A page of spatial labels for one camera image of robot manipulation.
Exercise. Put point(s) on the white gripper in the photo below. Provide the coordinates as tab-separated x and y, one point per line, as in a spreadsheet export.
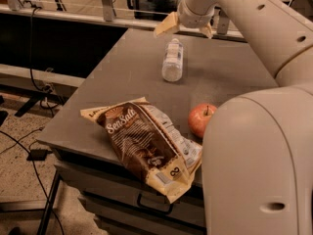
192	18

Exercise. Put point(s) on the clear plastic water bottle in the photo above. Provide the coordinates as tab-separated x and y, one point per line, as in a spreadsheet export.
172	66

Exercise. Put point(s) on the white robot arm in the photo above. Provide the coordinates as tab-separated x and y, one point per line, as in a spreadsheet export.
257	161

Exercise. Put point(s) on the red apple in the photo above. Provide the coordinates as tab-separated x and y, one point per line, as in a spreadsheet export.
199	117

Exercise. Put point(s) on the brown SenSala chip bag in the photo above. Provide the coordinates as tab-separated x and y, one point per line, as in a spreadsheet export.
147	143

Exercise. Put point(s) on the grey drawer cabinet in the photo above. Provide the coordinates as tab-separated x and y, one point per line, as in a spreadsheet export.
110	193

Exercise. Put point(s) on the black power adapter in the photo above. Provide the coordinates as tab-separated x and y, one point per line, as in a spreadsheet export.
37	155

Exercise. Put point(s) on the black metal table leg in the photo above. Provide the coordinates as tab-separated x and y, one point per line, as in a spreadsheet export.
49	205

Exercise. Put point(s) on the metal railing post right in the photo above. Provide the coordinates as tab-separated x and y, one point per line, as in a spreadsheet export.
223	23

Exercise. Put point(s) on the black drawer handle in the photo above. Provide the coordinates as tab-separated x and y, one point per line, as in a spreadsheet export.
154	204

